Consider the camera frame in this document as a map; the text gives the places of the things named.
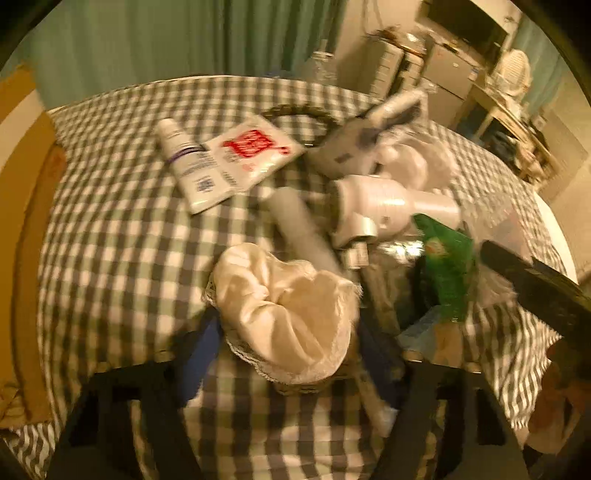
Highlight white bottle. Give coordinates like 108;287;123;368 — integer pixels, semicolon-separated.
330;174;462;250

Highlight cream wooden desk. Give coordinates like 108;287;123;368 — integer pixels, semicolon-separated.
455;78;550;181

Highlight clear plastic bag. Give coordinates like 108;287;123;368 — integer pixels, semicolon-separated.
462;194;536;245

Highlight dark woven ring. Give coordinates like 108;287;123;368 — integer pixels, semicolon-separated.
261;104;340;148

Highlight white cylinder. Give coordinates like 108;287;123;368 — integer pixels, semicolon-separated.
270;189;345;278

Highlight white plastic bag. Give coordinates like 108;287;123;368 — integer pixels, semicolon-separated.
374;129;458;190

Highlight dark cabinet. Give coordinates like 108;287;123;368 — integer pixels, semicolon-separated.
416;0;513;51

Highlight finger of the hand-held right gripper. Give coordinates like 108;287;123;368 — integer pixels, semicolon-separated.
480;240;591;340

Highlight white cream tube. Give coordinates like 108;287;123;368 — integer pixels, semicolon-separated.
157;119;232;215

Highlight wicker basket with cream liner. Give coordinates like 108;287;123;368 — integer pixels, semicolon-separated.
205;242;365;395

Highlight green checked cloth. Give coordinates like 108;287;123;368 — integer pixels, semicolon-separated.
9;74;578;480

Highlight grey mini fridge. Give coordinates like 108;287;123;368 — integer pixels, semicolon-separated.
422;44;485;125

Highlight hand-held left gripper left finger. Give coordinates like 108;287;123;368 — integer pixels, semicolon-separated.
46;307;222;480

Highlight light blue packet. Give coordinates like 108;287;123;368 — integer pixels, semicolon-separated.
397;307;444;356

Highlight person's right hand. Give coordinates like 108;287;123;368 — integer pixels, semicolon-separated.
531;374;591;435

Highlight green packet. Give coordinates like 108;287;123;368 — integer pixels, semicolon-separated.
411;213;476;324

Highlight white suitcase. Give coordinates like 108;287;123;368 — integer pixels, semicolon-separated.
365;39;407;100

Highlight green curtain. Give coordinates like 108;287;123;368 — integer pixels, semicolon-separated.
512;18;566;116
18;0;347;112

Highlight white oval framed mirror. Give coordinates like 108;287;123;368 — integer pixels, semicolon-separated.
492;48;532;100

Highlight white mattress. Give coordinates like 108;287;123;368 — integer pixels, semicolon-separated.
531;185;578;278

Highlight white packet with red print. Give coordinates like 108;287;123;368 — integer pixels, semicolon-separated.
203;113;308;195

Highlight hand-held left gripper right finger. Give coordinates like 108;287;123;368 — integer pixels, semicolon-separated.
358;316;529;480

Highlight clear water bottle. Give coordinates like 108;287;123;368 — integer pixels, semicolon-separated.
302;51;342;84

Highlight silver foil packet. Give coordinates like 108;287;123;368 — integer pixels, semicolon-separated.
369;237;426;268

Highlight crumpled plastic bag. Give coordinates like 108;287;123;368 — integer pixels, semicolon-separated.
365;25;435;51

